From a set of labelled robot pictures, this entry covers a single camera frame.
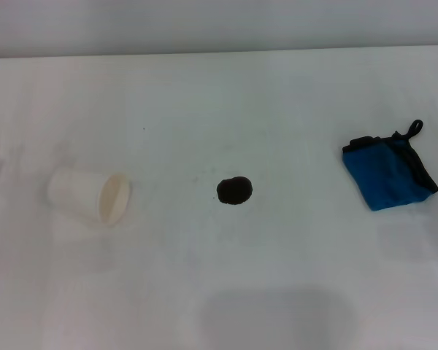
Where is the blue rag with black trim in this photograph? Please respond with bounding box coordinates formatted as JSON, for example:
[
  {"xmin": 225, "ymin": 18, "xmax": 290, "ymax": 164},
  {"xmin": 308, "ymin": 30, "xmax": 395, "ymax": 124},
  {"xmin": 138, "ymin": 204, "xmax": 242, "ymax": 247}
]
[{"xmin": 342, "ymin": 119, "xmax": 438, "ymax": 212}]

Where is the dark brown round lump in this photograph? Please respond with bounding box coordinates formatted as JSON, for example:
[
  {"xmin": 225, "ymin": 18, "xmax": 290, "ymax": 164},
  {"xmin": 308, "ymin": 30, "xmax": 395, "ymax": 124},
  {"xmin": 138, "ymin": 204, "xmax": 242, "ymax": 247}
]
[{"xmin": 216, "ymin": 176, "xmax": 255, "ymax": 206}]

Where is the white paper cup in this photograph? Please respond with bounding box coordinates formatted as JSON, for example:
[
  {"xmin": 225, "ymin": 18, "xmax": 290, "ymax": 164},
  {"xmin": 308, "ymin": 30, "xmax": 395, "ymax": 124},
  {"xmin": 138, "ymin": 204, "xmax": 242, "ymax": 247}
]
[{"xmin": 46, "ymin": 166, "xmax": 133, "ymax": 228}]

